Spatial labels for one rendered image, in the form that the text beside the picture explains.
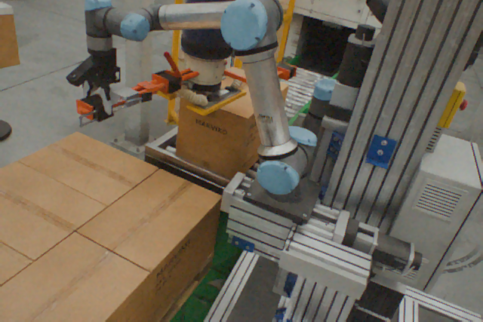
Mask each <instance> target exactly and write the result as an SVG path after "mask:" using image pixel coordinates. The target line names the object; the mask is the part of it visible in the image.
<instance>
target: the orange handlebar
mask: <svg viewBox="0 0 483 322"><path fill-rule="evenodd" d="M189 71H191V70H190V69H185V70H183V71H180V72H181V74H183V73H185V72H189ZM198 75H199V73H198V72H197V71H196V72H191V73H189V74H186V75H183V76H182V82H183V81H187V80H189V78H194V77H196V76H198ZM224 75H228V76H229V77H232V78H236V80H239V81H242V82H244V83H247V78H246V77H245V76H243V75H239V74H238V73H235V72H231V71H229V70H227V69H225V70H224ZM282 75H283V72H282V71H279V72H278V77H281V76H282ZM137 85H138V86H136V87H132V88H131V89H133V90H136V91H138V92H139V98H140V97H141V95H142V94H143V93H145V92H149V91H152V95H155V94H156V93H158V92H157V91H158V90H161V89H164V88H165V84H163V83H162V84H158V82H157V81H156V79H155V80H154V81H150V82H148V81H145V82H142V83H139V84H137ZM124 103H125V101H124V100H123V101H121V102H120V103H116V104H114V105H112V107H113V108H115V107H116V106H119V105H121V104H124ZM78 111H79V113H80V114H82V115H84V114H86V113H89V112H91V111H89V110H87V109H84V107H83V106H79V108H78Z"/></svg>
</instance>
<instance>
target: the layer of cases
mask: <svg viewBox="0 0 483 322"><path fill-rule="evenodd" d="M222 198H223V196H222V195H219V194H216V193H214V192H212V191H209V190H207V189H204V188H202V187H200V186H199V185H197V184H195V183H193V182H190V181H187V180H185V179H183V178H180V177H178V176H175V175H173V174H171V173H170V172H168V171H166V170H163V169H159V167H156V166H154V165H151V164H148V163H146V162H145V161H141V160H139V158H135V157H134V156H132V155H129V154H126V153H124V152H121V151H119V150H118V149H114V148H112V147H110V146H109V145H107V144H105V143H102V142H100V141H97V140H95V139H93V138H90V137H88V136H85V135H83V134H82V133H80V132H78V131H76V132H75V133H73V134H72V135H70V136H68V137H65V138H63V139H61V140H59V141H57V142H55V143H52V144H50V145H48V146H47V147H45V148H43V149H40V150H38V151H37V152H34V153H32V154H30V155H27V156H25V157H23V158H21V159H20V160H18V161H15V162H14V163H12V164H9V165H7V166H5V167H2V168H0V322H157V320H158V319H159V318H160V317H161V316H162V315H163V312H164V311H165V310H166V308H167V307H169V306H170V304H171V303H172V302H173V301H174V299H175V298H176V297H177V295H178V294H179V293H180V291H182V290H183V288H184V287H185V286H186V285H187V283H188V282H189V281H190V279H191V278H192V276H194V274H195V273H196V272H197V271H198V270H199V269H200V267H201V266H202V264H203V263H204V261H205V260H207V259H208V257H209V256H210V255H211V254H212V253H213V251H214V244H215V238H216V233H217V224H218V220H219V219H220V208H221V204H222Z"/></svg>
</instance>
